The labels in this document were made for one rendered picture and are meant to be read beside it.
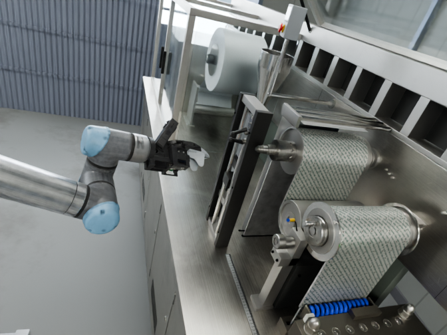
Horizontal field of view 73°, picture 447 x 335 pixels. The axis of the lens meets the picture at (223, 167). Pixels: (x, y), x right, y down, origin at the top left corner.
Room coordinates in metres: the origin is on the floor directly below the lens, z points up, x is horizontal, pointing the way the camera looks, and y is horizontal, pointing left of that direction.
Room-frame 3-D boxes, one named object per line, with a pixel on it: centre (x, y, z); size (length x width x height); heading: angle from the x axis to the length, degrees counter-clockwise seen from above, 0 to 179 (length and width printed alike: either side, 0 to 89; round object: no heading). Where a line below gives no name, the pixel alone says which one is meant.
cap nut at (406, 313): (0.62, -0.63, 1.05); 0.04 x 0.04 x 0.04
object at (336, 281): (0.60, -0.41, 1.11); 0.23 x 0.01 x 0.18; 114
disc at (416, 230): (0.72, -0.51, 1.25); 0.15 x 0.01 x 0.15; 24
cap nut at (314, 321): (0.49, -0.33, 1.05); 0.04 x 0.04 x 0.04
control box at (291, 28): (1.13, -0.08, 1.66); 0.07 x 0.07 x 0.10; 9
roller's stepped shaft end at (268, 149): (0.81, -0.10, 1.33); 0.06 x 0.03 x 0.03; 114
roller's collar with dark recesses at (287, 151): (0.83, -0.16, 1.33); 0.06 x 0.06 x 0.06; 24
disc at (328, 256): (0.61, -0.28, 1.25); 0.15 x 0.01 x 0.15; 24
